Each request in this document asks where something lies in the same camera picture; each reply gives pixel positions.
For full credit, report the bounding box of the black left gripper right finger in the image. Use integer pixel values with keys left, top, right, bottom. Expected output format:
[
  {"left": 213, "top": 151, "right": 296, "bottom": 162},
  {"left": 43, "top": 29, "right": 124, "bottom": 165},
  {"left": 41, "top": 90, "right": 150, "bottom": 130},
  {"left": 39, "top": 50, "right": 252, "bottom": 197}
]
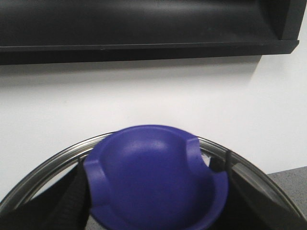
[{"left": 211, "top": 150, "right": 307, "bottom": 230}]

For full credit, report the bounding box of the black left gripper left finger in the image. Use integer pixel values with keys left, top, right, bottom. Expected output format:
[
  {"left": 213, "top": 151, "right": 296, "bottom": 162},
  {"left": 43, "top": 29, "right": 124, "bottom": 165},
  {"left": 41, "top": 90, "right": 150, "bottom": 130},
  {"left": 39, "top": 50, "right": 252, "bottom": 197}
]
[{"left": 0, "top": 160, "right": 90, "bottom": 230}]

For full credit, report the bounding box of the glass pot lid blue knob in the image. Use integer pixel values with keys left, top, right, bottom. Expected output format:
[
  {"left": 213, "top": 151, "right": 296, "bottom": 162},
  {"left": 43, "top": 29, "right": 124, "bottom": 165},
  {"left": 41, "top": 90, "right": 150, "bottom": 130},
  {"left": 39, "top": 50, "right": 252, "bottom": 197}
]
[{"left": 0, "top": 124, "right": 307, "bottom": 230}]

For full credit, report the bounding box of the black range hood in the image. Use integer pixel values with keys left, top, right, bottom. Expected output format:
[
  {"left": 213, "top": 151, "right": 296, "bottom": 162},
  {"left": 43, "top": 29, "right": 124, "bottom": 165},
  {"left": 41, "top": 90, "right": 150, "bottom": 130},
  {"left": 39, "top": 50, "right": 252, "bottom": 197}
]
[{"left": 0, "top": 0, "right": 307, "bottom": 65}]

